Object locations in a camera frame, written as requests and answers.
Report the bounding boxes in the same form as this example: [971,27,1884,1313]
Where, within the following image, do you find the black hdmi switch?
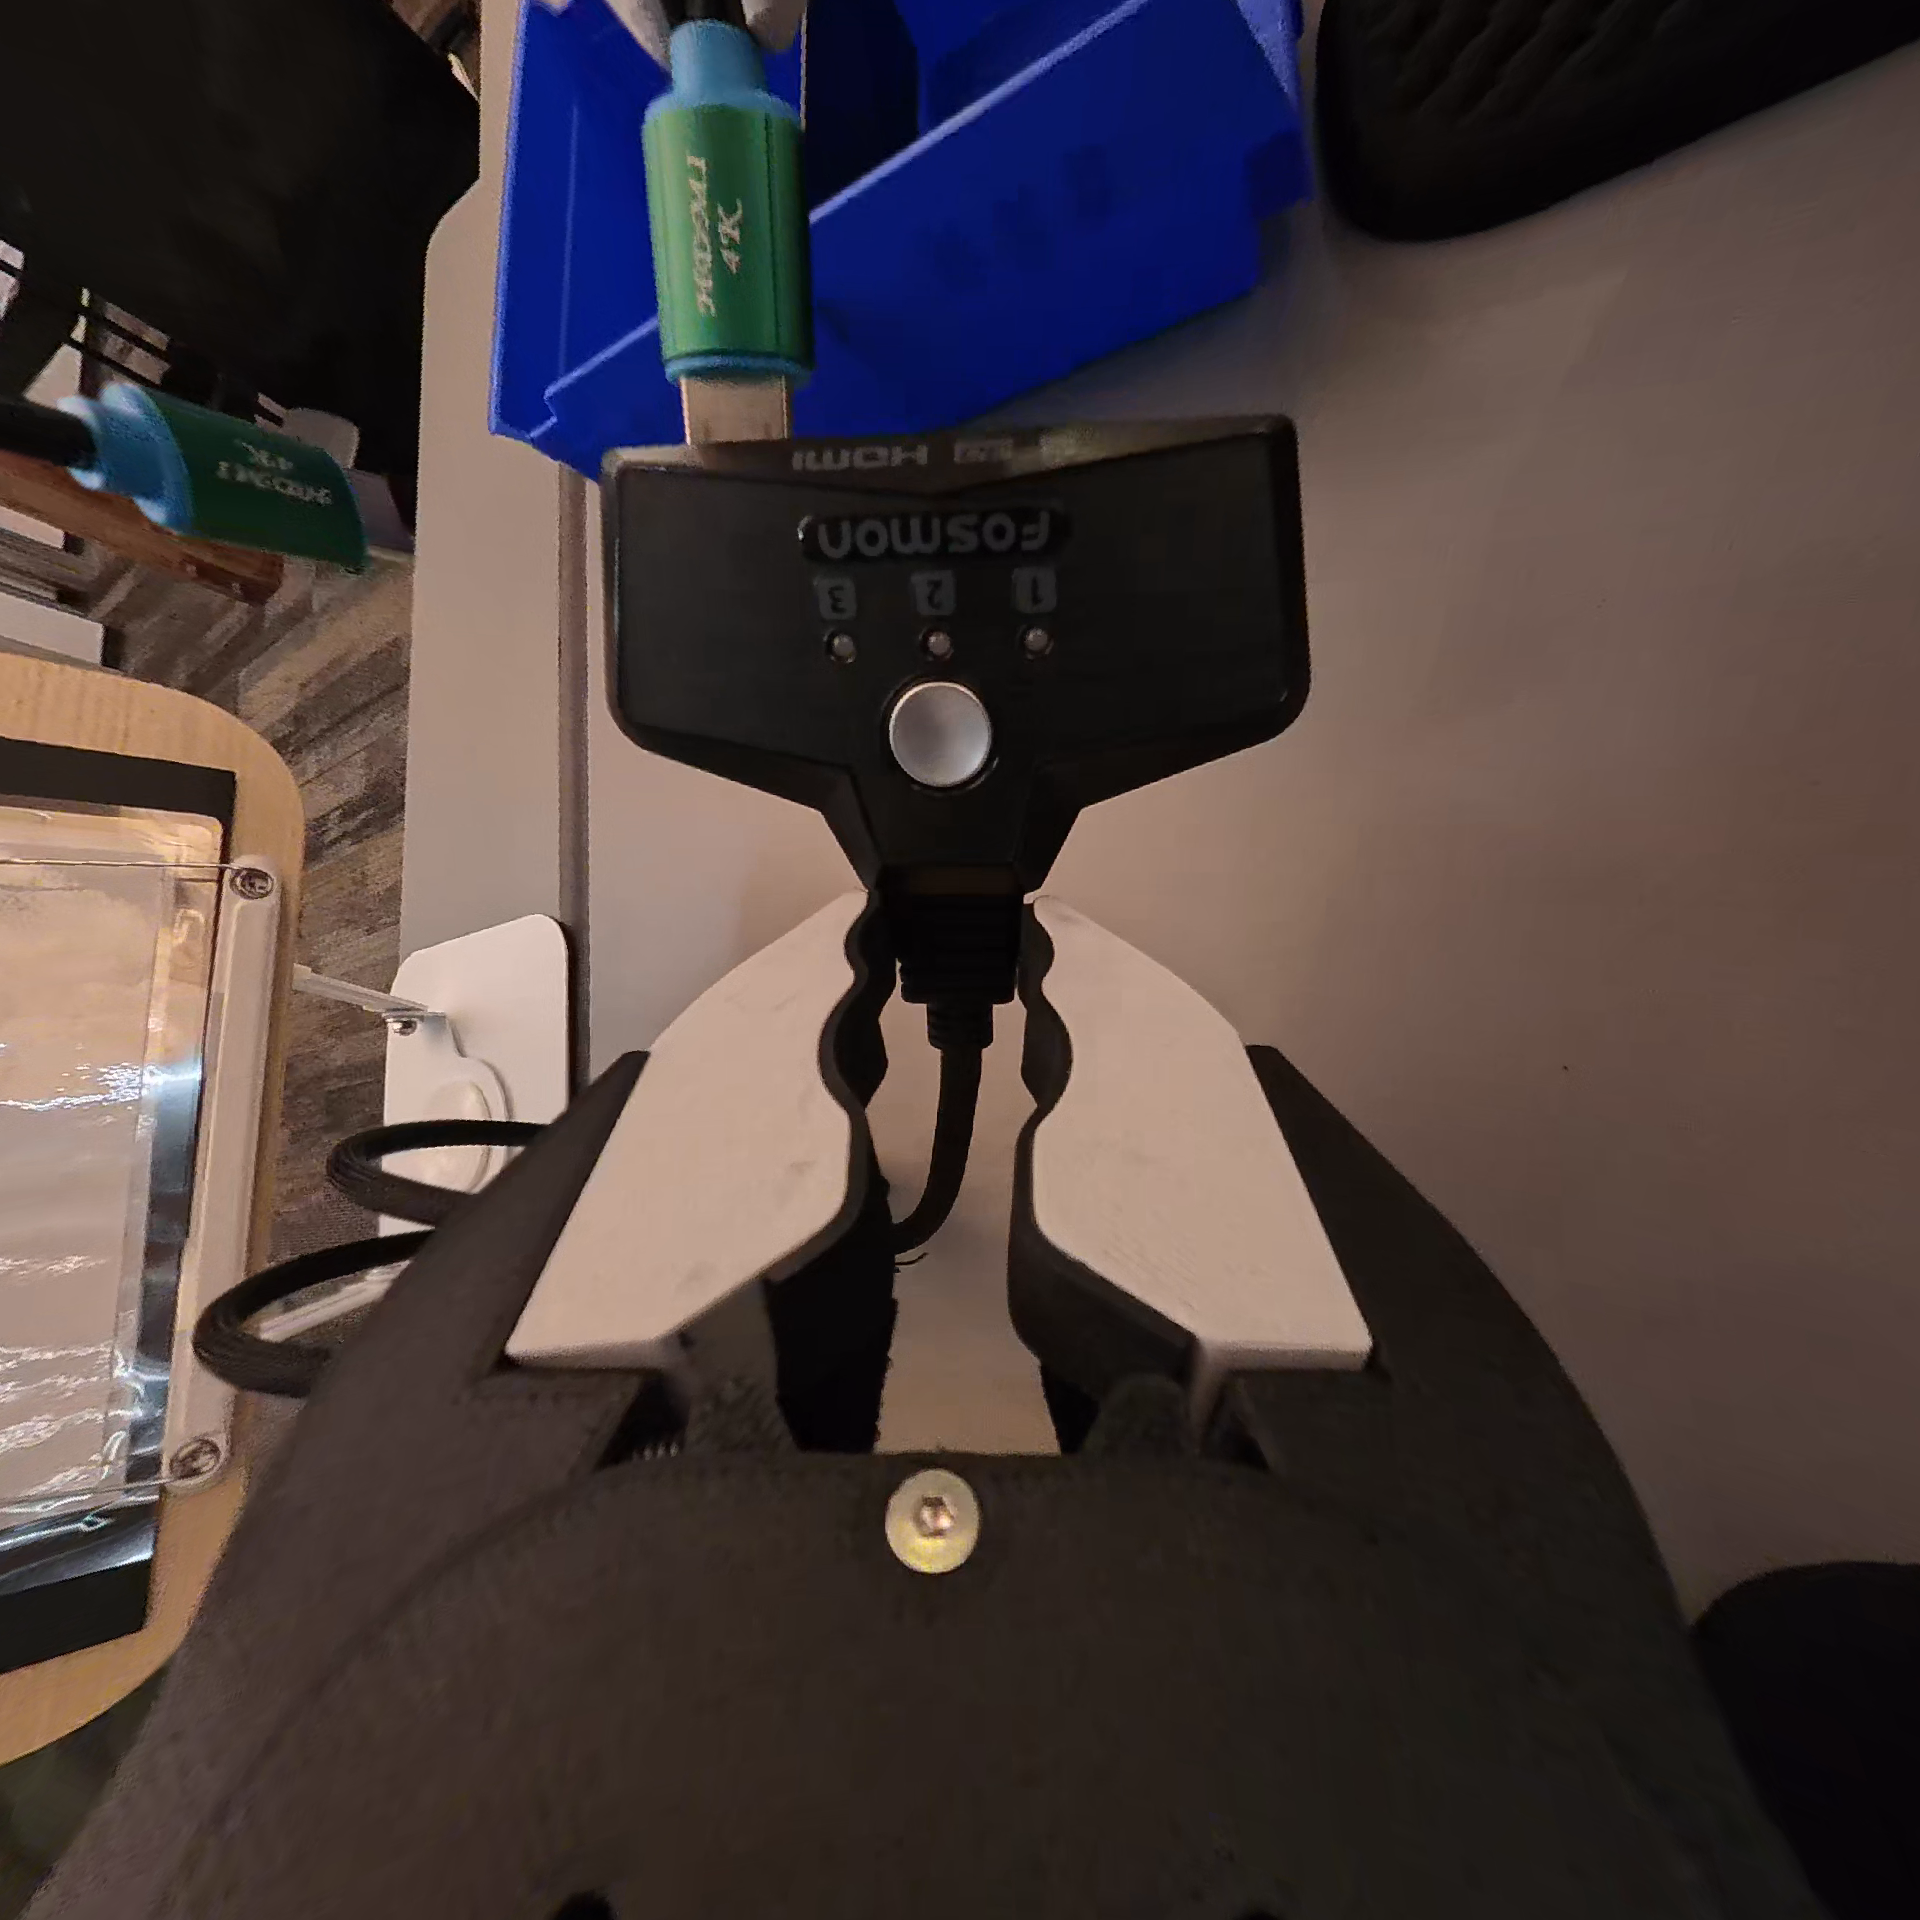
[600,411,1316,1050]

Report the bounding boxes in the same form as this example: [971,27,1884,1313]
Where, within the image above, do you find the white stand base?
[382,914,576,1202]

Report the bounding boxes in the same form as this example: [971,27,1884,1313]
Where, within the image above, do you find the blue plastic bin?
[488,0,1316,471]

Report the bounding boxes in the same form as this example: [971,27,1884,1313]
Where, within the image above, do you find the small metal bracket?
[294,965,452,1039]

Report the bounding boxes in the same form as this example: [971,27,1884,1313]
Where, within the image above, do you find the black cable white plug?
[194,1035,994,1400]

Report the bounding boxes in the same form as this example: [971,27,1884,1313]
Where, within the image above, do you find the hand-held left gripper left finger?
[503,891,887,1374]

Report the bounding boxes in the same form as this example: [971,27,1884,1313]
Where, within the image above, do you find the black textured cushion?
[1312,0,1920,243]

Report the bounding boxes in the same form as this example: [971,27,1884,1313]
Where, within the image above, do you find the brown wooden bar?
[0,449,288,606]

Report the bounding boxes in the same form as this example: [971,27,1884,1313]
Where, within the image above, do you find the black hdmi cable green plugs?
[0,0,823,583]

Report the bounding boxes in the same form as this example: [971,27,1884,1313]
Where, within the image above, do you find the clear plate with screws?
[0,801,288,1553]

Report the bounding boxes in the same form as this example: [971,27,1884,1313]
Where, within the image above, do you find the wooden board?
[0,651,305,1769]

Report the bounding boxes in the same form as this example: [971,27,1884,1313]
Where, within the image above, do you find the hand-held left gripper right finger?
[1007,894,1376,1374]

